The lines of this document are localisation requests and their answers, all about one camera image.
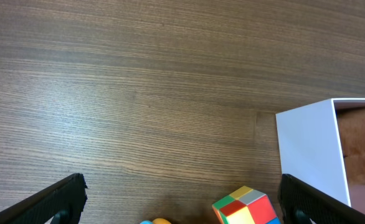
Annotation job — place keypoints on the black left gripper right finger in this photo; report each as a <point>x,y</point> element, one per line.
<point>304,204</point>

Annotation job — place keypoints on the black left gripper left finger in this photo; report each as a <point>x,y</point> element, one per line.
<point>62,202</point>

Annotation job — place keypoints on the white box pink interior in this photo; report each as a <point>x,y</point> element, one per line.
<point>310,149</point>

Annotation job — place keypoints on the brown plush bear toy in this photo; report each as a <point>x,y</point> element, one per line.
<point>351,125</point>

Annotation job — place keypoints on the colourful puzzle cube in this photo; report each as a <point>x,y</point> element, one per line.
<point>245,206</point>

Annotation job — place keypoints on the orange blue duck toy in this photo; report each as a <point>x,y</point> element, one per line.
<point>156,221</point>

